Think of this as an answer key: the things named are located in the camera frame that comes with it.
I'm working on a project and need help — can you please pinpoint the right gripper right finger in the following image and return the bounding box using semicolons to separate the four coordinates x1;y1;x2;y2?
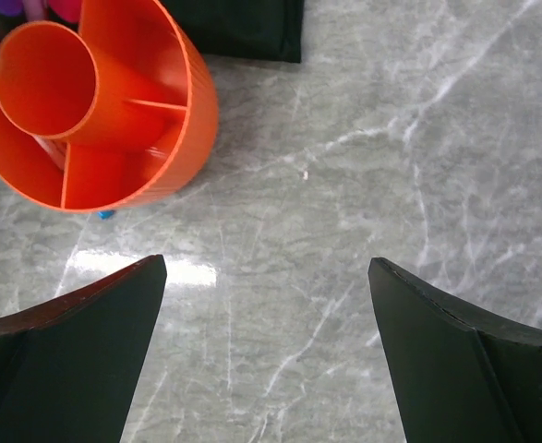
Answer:
368;257;542;442

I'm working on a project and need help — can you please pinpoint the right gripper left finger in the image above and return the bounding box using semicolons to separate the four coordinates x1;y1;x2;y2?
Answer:
0;255;167;442

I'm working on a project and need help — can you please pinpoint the orange round pen holder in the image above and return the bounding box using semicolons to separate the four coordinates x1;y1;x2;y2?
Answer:
0;1;219;213

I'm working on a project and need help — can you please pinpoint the pink cap black highlighter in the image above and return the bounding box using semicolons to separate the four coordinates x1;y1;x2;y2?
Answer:
46;0;82;25

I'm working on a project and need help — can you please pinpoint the purple cap black highlighter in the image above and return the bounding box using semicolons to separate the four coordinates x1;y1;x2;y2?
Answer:
0;0;26;23

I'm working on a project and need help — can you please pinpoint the light pink highlighter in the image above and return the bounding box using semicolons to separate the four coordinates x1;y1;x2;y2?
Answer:
22;0;46;22

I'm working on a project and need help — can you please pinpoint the blue tip thin pen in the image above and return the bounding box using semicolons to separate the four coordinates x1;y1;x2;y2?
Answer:
33;136;67;170

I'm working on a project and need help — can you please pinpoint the blue cap white marker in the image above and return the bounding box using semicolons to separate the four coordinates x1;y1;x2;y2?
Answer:
98;210;115;220

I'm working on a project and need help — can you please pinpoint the black folded cloth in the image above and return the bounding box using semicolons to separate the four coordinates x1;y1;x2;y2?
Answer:
162;0;305;64

